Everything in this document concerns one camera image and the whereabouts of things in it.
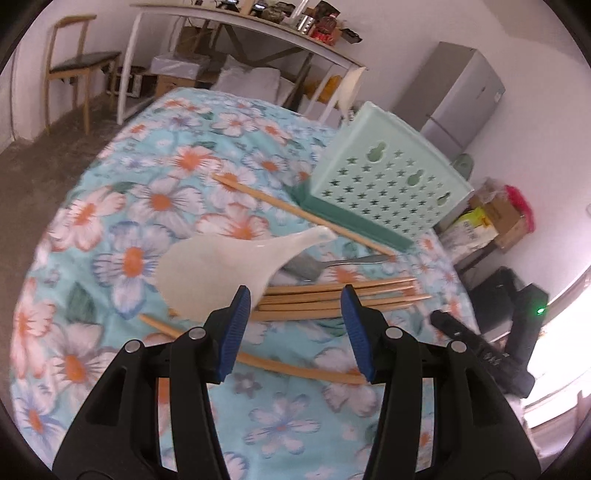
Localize silver refrigerator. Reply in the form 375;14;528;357
393;42;506;161

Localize floral blue tablecloth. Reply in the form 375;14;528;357
8;87;475;480

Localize cardboard box under table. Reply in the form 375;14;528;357
154;75;197;98

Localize wooden chair black seat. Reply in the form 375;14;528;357
42;14;121;135

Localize white plastic spoon in holder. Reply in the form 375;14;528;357
335;67;367;125

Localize yellow plastic bag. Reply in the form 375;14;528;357
304;75;342;104

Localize metal spatula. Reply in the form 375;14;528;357
280;254;390;282

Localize white pillow bag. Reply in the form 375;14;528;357
211;55;280;103

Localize white side table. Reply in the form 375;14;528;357
115;2;369;127

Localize rice sack bag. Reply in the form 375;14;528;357
439;207;498;264

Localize mint green utensil holder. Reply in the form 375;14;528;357
290;102;473;252

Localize white plastic rice spoon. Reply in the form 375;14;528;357
153;226;337;322

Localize red plastic bag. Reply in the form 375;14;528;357
505;185;536;233

